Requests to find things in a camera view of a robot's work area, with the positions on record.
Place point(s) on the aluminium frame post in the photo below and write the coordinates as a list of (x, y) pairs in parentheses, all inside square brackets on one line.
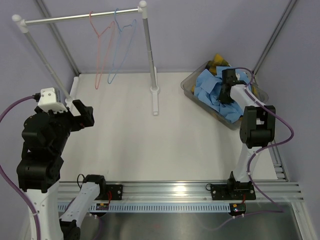
[(45, 13), (276, 32)]

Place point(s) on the aluminium mounting rail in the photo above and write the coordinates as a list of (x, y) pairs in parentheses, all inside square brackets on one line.
[(198, 191)]

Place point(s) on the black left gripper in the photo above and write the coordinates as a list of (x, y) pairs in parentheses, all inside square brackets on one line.
[(86, 118)]

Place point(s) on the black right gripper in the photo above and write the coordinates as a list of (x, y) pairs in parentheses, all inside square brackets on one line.
[(224, 100)]

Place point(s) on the aluminium frame post left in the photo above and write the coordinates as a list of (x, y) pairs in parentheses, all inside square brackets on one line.
[(45, 13)]

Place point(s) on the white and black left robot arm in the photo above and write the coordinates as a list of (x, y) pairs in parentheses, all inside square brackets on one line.
[(45, 135)]

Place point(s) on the yellow plaid shirt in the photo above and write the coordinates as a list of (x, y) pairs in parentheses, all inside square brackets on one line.
[(219, 61)]

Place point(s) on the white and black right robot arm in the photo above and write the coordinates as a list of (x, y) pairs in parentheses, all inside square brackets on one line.
[(256, 131)]

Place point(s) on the white and metal clothes rack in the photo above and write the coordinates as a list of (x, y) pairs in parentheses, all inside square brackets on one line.
[(81, 41)]

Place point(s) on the pink wire hanger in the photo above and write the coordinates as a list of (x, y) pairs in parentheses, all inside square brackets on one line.
[(103, 51)]

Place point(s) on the clear plastic bin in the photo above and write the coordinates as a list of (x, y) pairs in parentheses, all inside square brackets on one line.
[(187, 86)]

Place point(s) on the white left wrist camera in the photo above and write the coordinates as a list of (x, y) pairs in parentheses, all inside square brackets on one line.
[(50, 100)]

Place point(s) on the perforated white cable duct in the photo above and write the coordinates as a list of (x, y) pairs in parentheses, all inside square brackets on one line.
[(121, 207)]

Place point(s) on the light blue wire hanger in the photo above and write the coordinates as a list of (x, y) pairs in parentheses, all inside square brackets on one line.
[(123, 44)]

